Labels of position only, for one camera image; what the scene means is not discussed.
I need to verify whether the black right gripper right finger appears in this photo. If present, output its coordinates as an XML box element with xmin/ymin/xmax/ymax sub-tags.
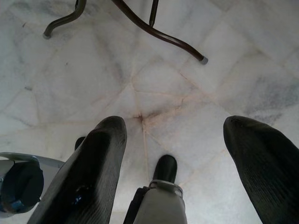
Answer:
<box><xmin>223</xmin><ymin>116</ymin><xmax>299</xmax><ymax>224</ymax></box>

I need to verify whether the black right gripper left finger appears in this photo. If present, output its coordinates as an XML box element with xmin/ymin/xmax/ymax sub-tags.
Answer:
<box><xmin>27</xmin><ymin>116</ymin><xmax>128</xmax><ymax>224</ymax></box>

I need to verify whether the black robot left foot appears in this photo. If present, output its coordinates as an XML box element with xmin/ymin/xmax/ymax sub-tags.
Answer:
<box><xmin>74</xmin><ymin>136</ymin><xmax>86</xmax><ymax>150</ymax></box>

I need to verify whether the black robot foot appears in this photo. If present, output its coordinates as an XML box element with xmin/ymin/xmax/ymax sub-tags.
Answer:
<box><xmin>74</xmin><ymin>136</ymin><xmax>86</xmax><ymax>150</ymax></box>
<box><xmin>153</xmin><ymin>154</ymin><xmax>178</xmax><ymax>183</ymax></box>

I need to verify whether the silver robot right leg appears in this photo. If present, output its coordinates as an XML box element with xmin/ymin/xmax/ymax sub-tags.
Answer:
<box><xmin>123</xmin><ymin>179</ymin><xmax>185</xmax><ymax>224</ymax></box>

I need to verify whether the black robot right foot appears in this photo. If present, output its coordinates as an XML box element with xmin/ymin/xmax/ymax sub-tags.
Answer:
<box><xmin>153</xmin><ymin>154</ymin><xmax>178</xmax><ymax>183</ymax></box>

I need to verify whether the dark brown metal table base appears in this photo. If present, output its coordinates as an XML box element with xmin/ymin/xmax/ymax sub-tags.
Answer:
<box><xmin>43</xmin><ymin>0</ymin><xmax>209</xmax><ymax>65</ymax></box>

